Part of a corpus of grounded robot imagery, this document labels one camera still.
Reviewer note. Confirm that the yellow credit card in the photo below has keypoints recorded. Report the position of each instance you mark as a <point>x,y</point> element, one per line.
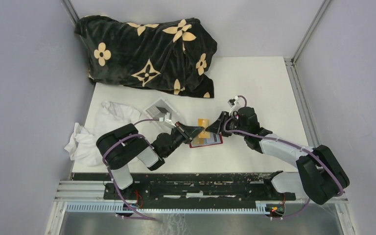
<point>204,123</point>
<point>197,142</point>

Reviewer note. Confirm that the white striped credit card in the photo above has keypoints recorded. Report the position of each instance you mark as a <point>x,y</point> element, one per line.
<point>214,139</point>

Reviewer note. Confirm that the white plastic card box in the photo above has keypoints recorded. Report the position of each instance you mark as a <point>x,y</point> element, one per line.
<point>176,116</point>

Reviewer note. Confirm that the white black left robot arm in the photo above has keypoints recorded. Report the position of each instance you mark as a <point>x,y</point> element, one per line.
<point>120,146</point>

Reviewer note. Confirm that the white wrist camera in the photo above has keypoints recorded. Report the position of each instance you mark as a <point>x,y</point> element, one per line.
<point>233,103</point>
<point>167,121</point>

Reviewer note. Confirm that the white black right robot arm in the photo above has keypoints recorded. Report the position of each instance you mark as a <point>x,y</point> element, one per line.
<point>297,155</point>

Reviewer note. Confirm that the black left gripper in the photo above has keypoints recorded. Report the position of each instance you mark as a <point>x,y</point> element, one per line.
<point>191,131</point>

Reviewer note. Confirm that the black floral blanket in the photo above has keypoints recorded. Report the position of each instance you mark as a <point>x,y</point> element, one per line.
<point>171,57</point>

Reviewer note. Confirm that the aluminium frame rail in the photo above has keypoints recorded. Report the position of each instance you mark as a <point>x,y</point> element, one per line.
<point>303,106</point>

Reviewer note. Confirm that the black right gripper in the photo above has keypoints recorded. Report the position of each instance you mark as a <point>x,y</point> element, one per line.
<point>216,127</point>

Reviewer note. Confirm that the stack of cards in box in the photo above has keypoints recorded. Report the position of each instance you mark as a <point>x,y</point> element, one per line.
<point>156,111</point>

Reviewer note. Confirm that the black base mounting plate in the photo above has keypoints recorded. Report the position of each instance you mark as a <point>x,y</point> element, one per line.
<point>202,190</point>

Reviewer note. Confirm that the red leather card holder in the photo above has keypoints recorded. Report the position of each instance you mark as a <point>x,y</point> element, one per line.
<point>206,144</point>

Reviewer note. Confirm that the white crumpled cloth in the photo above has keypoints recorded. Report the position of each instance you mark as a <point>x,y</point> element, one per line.
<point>82,147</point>

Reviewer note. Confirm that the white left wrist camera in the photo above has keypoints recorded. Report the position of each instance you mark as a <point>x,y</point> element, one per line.
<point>167,121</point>

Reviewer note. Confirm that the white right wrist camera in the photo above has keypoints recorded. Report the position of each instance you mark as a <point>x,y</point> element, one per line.
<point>233,103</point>

